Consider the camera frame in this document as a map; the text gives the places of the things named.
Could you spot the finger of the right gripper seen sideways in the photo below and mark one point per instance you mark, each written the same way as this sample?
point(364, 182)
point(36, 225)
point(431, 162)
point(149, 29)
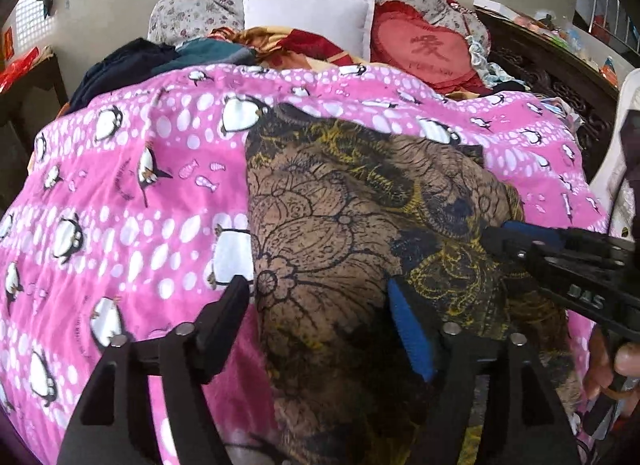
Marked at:
point(522, 242)

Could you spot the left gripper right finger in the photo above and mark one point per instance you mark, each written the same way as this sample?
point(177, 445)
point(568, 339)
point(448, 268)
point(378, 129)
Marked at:
point(524, 420)

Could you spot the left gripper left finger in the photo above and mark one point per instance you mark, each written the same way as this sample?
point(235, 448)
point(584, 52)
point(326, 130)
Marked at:
point(113, 420)

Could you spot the dark floral patterned garment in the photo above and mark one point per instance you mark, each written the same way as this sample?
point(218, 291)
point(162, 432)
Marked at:
point(336, 210)

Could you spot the light blue patterned clothes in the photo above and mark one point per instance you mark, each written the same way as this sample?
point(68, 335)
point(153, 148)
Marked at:
point(490, 73)

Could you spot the dark blue teal clothes pile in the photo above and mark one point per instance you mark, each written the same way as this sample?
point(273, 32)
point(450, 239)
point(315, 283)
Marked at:
point(141, 59)

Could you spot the person's right hand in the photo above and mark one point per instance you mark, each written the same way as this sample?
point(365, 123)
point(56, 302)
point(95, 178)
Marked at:
point(602, 366)

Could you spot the red heart cushion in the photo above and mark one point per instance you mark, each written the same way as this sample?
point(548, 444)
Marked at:
point(437, 55)

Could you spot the pink penguin blanket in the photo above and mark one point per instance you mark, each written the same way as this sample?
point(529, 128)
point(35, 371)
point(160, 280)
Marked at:
point(135, 216)

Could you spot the white square pillow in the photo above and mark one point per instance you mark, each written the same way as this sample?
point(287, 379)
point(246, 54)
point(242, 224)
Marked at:
point(346, 23)

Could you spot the red yellow blanket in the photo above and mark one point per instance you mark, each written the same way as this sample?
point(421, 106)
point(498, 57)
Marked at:
point(289, 48)

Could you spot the dark side table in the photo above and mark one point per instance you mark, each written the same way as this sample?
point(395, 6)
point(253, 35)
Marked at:
point(19, 128)

